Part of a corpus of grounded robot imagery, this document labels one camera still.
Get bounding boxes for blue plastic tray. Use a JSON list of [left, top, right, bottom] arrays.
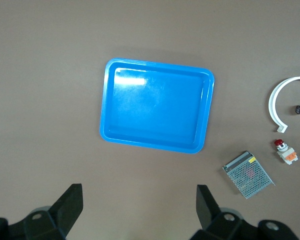
[[99, 57, 215, 155]]

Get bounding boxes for red indicator lamp orange base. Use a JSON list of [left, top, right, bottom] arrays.
[[273, 139, 299, 166]]

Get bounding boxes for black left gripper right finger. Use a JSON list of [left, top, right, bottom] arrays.
[[189, 184, 260, 240]]

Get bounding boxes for large white curved clip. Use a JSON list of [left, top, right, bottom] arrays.
[[268, 76, 300, 133]]

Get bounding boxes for metal mesh power supply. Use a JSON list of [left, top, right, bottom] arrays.
[[222, 150, 276, 200]]

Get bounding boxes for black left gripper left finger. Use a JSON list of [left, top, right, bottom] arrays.
[[7, 183, 84, 240]]

